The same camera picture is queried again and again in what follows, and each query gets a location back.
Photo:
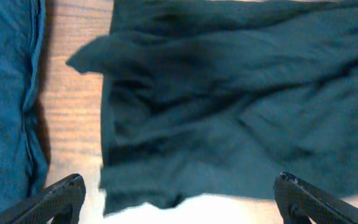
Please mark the navy blue shorts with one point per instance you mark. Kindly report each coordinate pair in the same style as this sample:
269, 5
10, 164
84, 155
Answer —
23, 166

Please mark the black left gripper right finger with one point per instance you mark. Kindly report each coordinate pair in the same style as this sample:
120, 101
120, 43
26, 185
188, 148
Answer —
300, 202

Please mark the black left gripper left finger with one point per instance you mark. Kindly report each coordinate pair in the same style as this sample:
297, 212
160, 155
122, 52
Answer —
60, 203

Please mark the black shorts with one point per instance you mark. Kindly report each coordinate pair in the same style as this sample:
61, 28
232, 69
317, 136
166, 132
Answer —
220, 97

